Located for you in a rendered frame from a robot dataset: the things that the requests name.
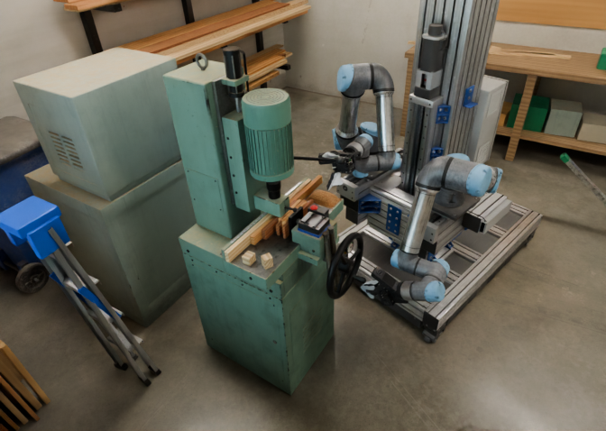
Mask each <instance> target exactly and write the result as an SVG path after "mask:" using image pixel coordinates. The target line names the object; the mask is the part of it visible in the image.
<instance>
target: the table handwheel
mask: <svg viewBox="0 0 606 431"><path fill-rule="evenodd" d="M354 239H356V240H357V250H356V251H355V253H354V254H353V255H352V256H351V257H350V258H349V259H348V258H345V257H344V256H343V253H344V251H345V249H346V247H347V246H348V245H349V243H350V242H351V241H352V240H354ZM363 247H364V243H363V237H362V235H361V234H360V233H358V232H353V233H350V234H348V235H347V236H346V237H345V238H344V239H343V241H342V242H341V243H340V245H339V247H338V248H337V250H336V252H335V255H334V256H333V255H331V257H332V262H331V264H330V267H329V271H328V274H327V280H326V291H327V294H328V296H329V297H330V298H332V299H338V298H340V297H342V296H343V295H344V294H345V293H346V291H347V290H348V289H349V288H350V287H351V285H352V283H353V282H354V279H353V275H356V274H357V272H358V270H359V268H360V265H361V261H362V258H363ZM354 258H355V261H354ZM337 267H338V269H339V270H340V271H341V272H342V274H341V278H340V281H339V284H338V287H337V290H336V292H335V291H334V280H335V272H336V269H337ZM349 273H350V274H349ZM345 274H349V276H348V278H347V280H346V282H345V283H344V285H343V282H344V277H345Z"/></svg>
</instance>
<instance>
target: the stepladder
mask: <svg viewBox="0 0 606 431"><path fill-rule="evenodd" d="M60 216H61V212H60V209H59V207H58V206H56V205H54V204H52V203H50V202H47V201H45V200H43V199H40V198H38V197H35V196H31V197H28V198H26V199H25V200H24V201H22V202H20V203H18V204H16V205H15V206H12V207H10V208H8V209H7V210H5V211H4V212H2V213H0V228H1V229H3V230H5V232H6V234H7V236H8V237H9V239H10V241H11V243H12V244H13V245H15V246H19V245H20V244H22V243H24V242H26V241H27V243H28V244H29V245H30V246H31V247H32V249H33V250H34V252H35V254H36V256H37V257H38V258H39V259H40V260H41V262H42V263H43V265H44V266H45V267H46V269H47V270H48V272H49V273H50V275H49V276H50V277H51V278H52V279H54V280H55V281H56V282H57V283H58V285H59V286H60V288H61V289H62V291H63V292H64V293H65V295H66V296H67V298H68V299H69V301H70V302H71V303H72V305H73V306H74V308H75V309H76V310H77V311H78V313H79V314H80V315H81V317H82V318H83V319H84V321H85V322H86V324H87V325H88V327H89V328H90V330H91V331H92V332H93V334H94V335H95V336H96V338H97V340H98V341H99V342H100V343H101V344H102V346H103V347H104V348H105V350H106V351H107V353H108V354H109V356H110V357H111V358H112V360H113V361H114V366H115V368H118V369H121V370H123V371H126V370H127V368H128V365H127V364H126V363H124V362H122V360H121V359H120V358H119V356H118V355H117V353H116V352H115V350H114V348H113V347H112V346H111V344H110V343H112V344H115V345H116V346H118V348H119V349H120V350H121V352H122V353H123V355H124V356H125V358H126V359H127V361H128V362H129V363H130V364H131V365H132V367H133V369H134V370H135V372H136V373H137V374H138V378H139V380H140V381H141V382H142V383H143V384H144V385H145V386H147V387H148V386H149V385H151V384H152V383H151V381H150V380H149V379H148V378H147V377H146V376H145V375H144V374H143V373H142V371H141V369H140V368H139V366H138V365H137V363H136V362H135V361H136V359H137V358H138V356H137V354H136V353H134V352H133V349H135V351H136V352H137V353H138V354H139V355H140V356H141V357H142V359H143V360H144V362H145V363H146V364H147V365H148V368H149V369H150V370H151V371H152V372H153V373H155V374H156V375H157V376H158V375H159V374H160V373H161V370H160V369H159V368H158V367H156V366H155V364H154V363H153V362H152V360H151V359H150V357H149V356H148V354H147V353H146V352H145V351H144V350H143V348H142V347H141V346H140V342H143V339H141V338H139V337H137V336H136V335H133V334H132V333H131V332H130V331H129V329H128V328H127V327H126V325H125V324H124V322H123V321H122V320H121V318H120V317H121V315H122V316H124V313H123V312H121V311H119V310H118V309H116V308H114V307H111V305H110V304H109V303H108V301H107V300H106V298H105V297H104V296H103V294H102V293H101V292H100V290H99V289H98V288H97V286H96V284H97V283H99V284H101V282H100V280H97V279H95V278H93V277H91V276H89V275H87V273H86V272H85V271H84V269H83V268H82V267H81V265H80V264H79V263H78V261H77V260H76V258H75V257H74V255H73V254H72V253H71V251H70V250H69V248H68V247H67V246H68V245H70V246H72V247H74V245H73V243H72V242H70V239H69V236H68V234H67V232H66V230H65V228H64V226H63V223H62V222H61V220H60ZM69 265H70V266H71V267H70V266H69ZM71 268H72V269H73V270H72V269H71ZM101 285H102V284H101ZM79 299H81V300H82V301H83V303H84V304H85V305H86V306H87V308H88V310H86V309H85V308H84V306H83V305H82V303H81V302H80V300H79ZM93 318H94V319H95V320H97V321H98V322H99V323H100V325H101V326H102V327H103V328H104V329H105V330H106V331H107V333H108V334H109V336H108V337H107V339H106V338H105V336H104V335H103V333H102V332H101V330H100V329H99V327H98V326H97V325H96V323H95V321H94V320H93ZM113 322H114V323H115V324H116V325H117V327H118V328H116V329H115V327H114V326H113V325H112V323H113ZM107 340H108V341H109V342H110V343H109V342H108V341H107Z"/></svg>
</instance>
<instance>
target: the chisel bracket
mask: <svg viewBox="0 0 606 431"><path fill-rule="evenodd" d="M253 198H254V205H255V208H256V209H259V210H261V211H263V212H266V213H268V214H271V215H274V216H277V217H283V216H284V215H285V214H286V213H287V212H288V211H289V209H286V208H284V207H285V206H288V207H289V197H288V196H286V195H283V194H280V198H278V199H270V198H269V194H268V189H267V188H262V189H261V190H259V191H258V192H257V193H256V194H254V195H253Z"/></svg>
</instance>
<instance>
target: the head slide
mask: <svg viewBox="0 0 606 431"><path fill-rule="evenodd" d="M234 100H235V106H236V109H235V110H234V111H232V112H230V113H228V114H227V115H224V116H222V123H223V128H224V134H225V145H226V150H227V156H228V161H229V168H230V173H231V179H232V184H233V191H234V201H235V206H236V207H238V208H240V209H242V210H245V211H247V212H252V211H253V210H254V209H255V205H254V198H253V195H254V194H256V193H257V192H258V191H259V190H261V189H262V188H266V182H265V181H260V180H258V179H255V178H253V177H252V175H251V173H250V166H249V159H248V151H247V144H246V138H245V130H244V123H243V110H242V107H241V100H240V97H239V98H235V99H234Z"/></svg>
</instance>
